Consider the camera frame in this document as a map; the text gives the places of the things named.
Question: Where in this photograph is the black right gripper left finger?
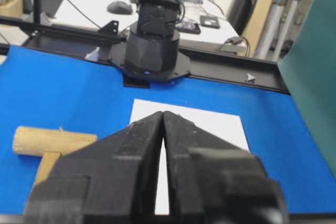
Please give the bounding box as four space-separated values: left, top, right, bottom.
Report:
24 111 163 223

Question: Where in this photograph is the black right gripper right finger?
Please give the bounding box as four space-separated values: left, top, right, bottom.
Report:
163 111 288 223

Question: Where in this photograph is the wooden mallet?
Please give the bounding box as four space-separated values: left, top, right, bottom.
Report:
13 126 98 185

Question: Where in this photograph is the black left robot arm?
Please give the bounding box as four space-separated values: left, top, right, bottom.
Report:
123 0 188 81

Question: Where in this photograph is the white foam board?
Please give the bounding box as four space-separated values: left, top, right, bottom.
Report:
130 99 249 215

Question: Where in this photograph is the blue table mat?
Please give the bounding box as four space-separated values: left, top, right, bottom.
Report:
1 46 335 214

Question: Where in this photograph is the black smartphone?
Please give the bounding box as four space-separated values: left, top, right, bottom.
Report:
175 20 201 35

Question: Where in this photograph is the black hard drive box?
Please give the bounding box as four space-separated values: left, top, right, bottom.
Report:
200 15 220 29

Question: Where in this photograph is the black computer mouse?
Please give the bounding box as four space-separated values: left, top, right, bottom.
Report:
107 1 133 15

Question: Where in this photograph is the white office desk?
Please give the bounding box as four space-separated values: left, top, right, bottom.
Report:
53 0 246 54

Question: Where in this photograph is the black aluminium frame rail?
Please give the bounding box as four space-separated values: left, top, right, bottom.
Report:
1 17 289 94

